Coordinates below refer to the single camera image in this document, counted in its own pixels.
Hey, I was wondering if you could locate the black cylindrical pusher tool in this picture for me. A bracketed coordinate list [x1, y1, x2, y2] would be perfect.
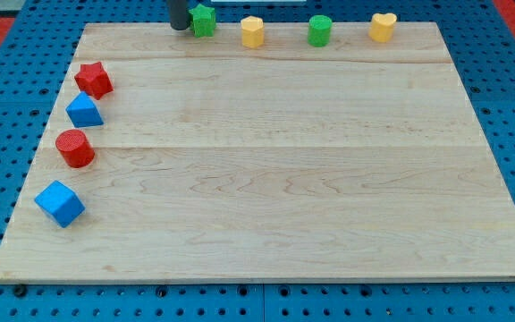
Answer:
[166, 0, 190, 30]

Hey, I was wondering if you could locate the green star block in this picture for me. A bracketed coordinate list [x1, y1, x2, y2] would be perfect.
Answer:
[189, 4, 216, 38]

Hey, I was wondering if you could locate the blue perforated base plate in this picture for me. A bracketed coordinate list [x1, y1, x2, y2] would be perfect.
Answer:
[0, 1, 515, 321]

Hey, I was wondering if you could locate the red cylinder block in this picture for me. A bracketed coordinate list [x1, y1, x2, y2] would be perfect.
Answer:
[55, 129, 95, 168]

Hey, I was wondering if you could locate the light wooden board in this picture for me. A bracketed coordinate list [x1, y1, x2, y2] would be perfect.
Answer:
[0, 22, 515, 284]

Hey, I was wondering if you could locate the blue triangle block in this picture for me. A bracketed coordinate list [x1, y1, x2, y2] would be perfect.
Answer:
[65, 92, 104, 128]

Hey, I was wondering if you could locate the green cylinder block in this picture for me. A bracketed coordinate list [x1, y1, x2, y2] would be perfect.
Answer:
[308, 15, 333, 47]

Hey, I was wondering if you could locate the red star block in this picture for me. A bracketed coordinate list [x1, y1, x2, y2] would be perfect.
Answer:
[74, 62, 114, 100]

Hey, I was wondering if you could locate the blue cube block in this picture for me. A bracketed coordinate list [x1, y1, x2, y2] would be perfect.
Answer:
[35, 181, 86, 228]

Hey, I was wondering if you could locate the yellow heart block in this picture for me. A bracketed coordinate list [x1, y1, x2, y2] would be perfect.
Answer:
[368, 13, 397, 43]

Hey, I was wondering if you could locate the yellow hexagon block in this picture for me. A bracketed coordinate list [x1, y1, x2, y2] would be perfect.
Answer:
[241, 16, 265, 48]

